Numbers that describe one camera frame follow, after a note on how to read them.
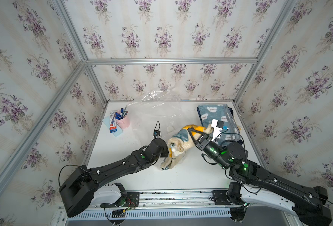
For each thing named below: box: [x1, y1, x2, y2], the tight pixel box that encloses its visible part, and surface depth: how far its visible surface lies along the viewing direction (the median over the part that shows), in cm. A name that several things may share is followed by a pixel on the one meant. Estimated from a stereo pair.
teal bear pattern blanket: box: [197, 104, 241, 146], surface depth 99 cm
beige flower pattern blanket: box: [161, 124, 214, 170], surface depth 57 cm
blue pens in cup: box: [114, 105, 129, 120], surface depth 100 cm
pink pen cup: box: [114, 110, 131, 130], surface depth 100 cm
